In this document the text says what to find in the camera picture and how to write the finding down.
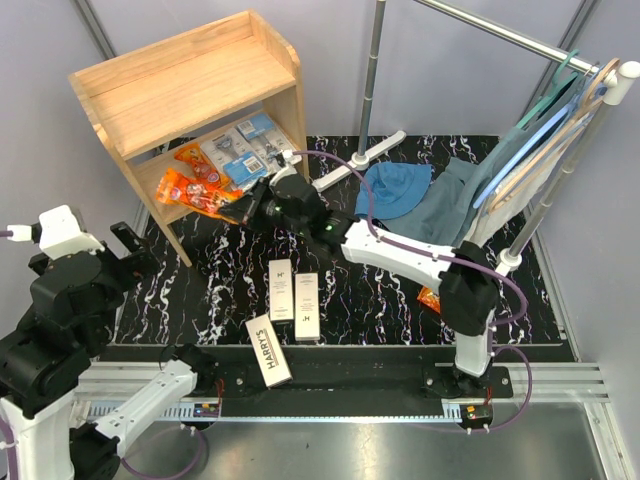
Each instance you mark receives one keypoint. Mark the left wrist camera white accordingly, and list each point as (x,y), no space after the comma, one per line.
(59,232)

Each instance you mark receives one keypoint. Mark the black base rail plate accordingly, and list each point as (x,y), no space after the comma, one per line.
(331,384)

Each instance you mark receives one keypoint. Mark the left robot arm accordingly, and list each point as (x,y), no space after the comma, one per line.
(74,297)

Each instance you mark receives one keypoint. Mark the blue hanger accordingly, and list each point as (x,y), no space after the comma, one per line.
(536,140)

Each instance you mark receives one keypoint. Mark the blue bucket hat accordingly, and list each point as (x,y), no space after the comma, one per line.
(397,188)

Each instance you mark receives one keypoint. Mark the white H box right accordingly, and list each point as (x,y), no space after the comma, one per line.
(307,317)

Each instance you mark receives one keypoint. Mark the wooden hanger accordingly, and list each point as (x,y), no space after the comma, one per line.
(562,137)

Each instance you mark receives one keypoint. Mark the white H box left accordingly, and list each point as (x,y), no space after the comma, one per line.
(281,296)

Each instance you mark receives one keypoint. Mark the teal hanger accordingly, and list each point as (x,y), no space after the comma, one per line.
(559,85)

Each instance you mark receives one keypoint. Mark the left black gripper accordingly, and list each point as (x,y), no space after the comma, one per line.
(136,266)

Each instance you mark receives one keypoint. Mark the grey-blue garment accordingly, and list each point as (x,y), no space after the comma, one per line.
(446,216)

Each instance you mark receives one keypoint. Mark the blue razor blister pack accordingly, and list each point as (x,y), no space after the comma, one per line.
(265,138)

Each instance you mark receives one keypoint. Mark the metal clothes rack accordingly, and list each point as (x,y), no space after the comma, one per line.
(437,75)

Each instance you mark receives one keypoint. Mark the white h box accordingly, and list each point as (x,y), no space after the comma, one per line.
(307,317)
(281,296)

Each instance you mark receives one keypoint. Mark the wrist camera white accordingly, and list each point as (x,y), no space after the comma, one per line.
(59,232)
(284,160)

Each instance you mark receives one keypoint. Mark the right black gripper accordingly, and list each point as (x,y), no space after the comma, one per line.
(249,207)

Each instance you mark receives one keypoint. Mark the blue Gillette razor pack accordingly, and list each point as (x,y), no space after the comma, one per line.
(233,156)

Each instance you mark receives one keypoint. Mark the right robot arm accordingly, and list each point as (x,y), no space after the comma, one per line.
(466,287)

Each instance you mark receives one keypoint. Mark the white Harry's box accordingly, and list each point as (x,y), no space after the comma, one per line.
(269,354)

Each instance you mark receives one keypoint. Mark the orange BIC razor pack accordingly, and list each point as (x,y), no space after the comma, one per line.
(192,155)
(430,299)
(197,195)

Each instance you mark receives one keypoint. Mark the wooden two-tier shelf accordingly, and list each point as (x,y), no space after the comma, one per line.
(148,97)

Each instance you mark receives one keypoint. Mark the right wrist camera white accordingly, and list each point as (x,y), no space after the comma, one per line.
(284,160)

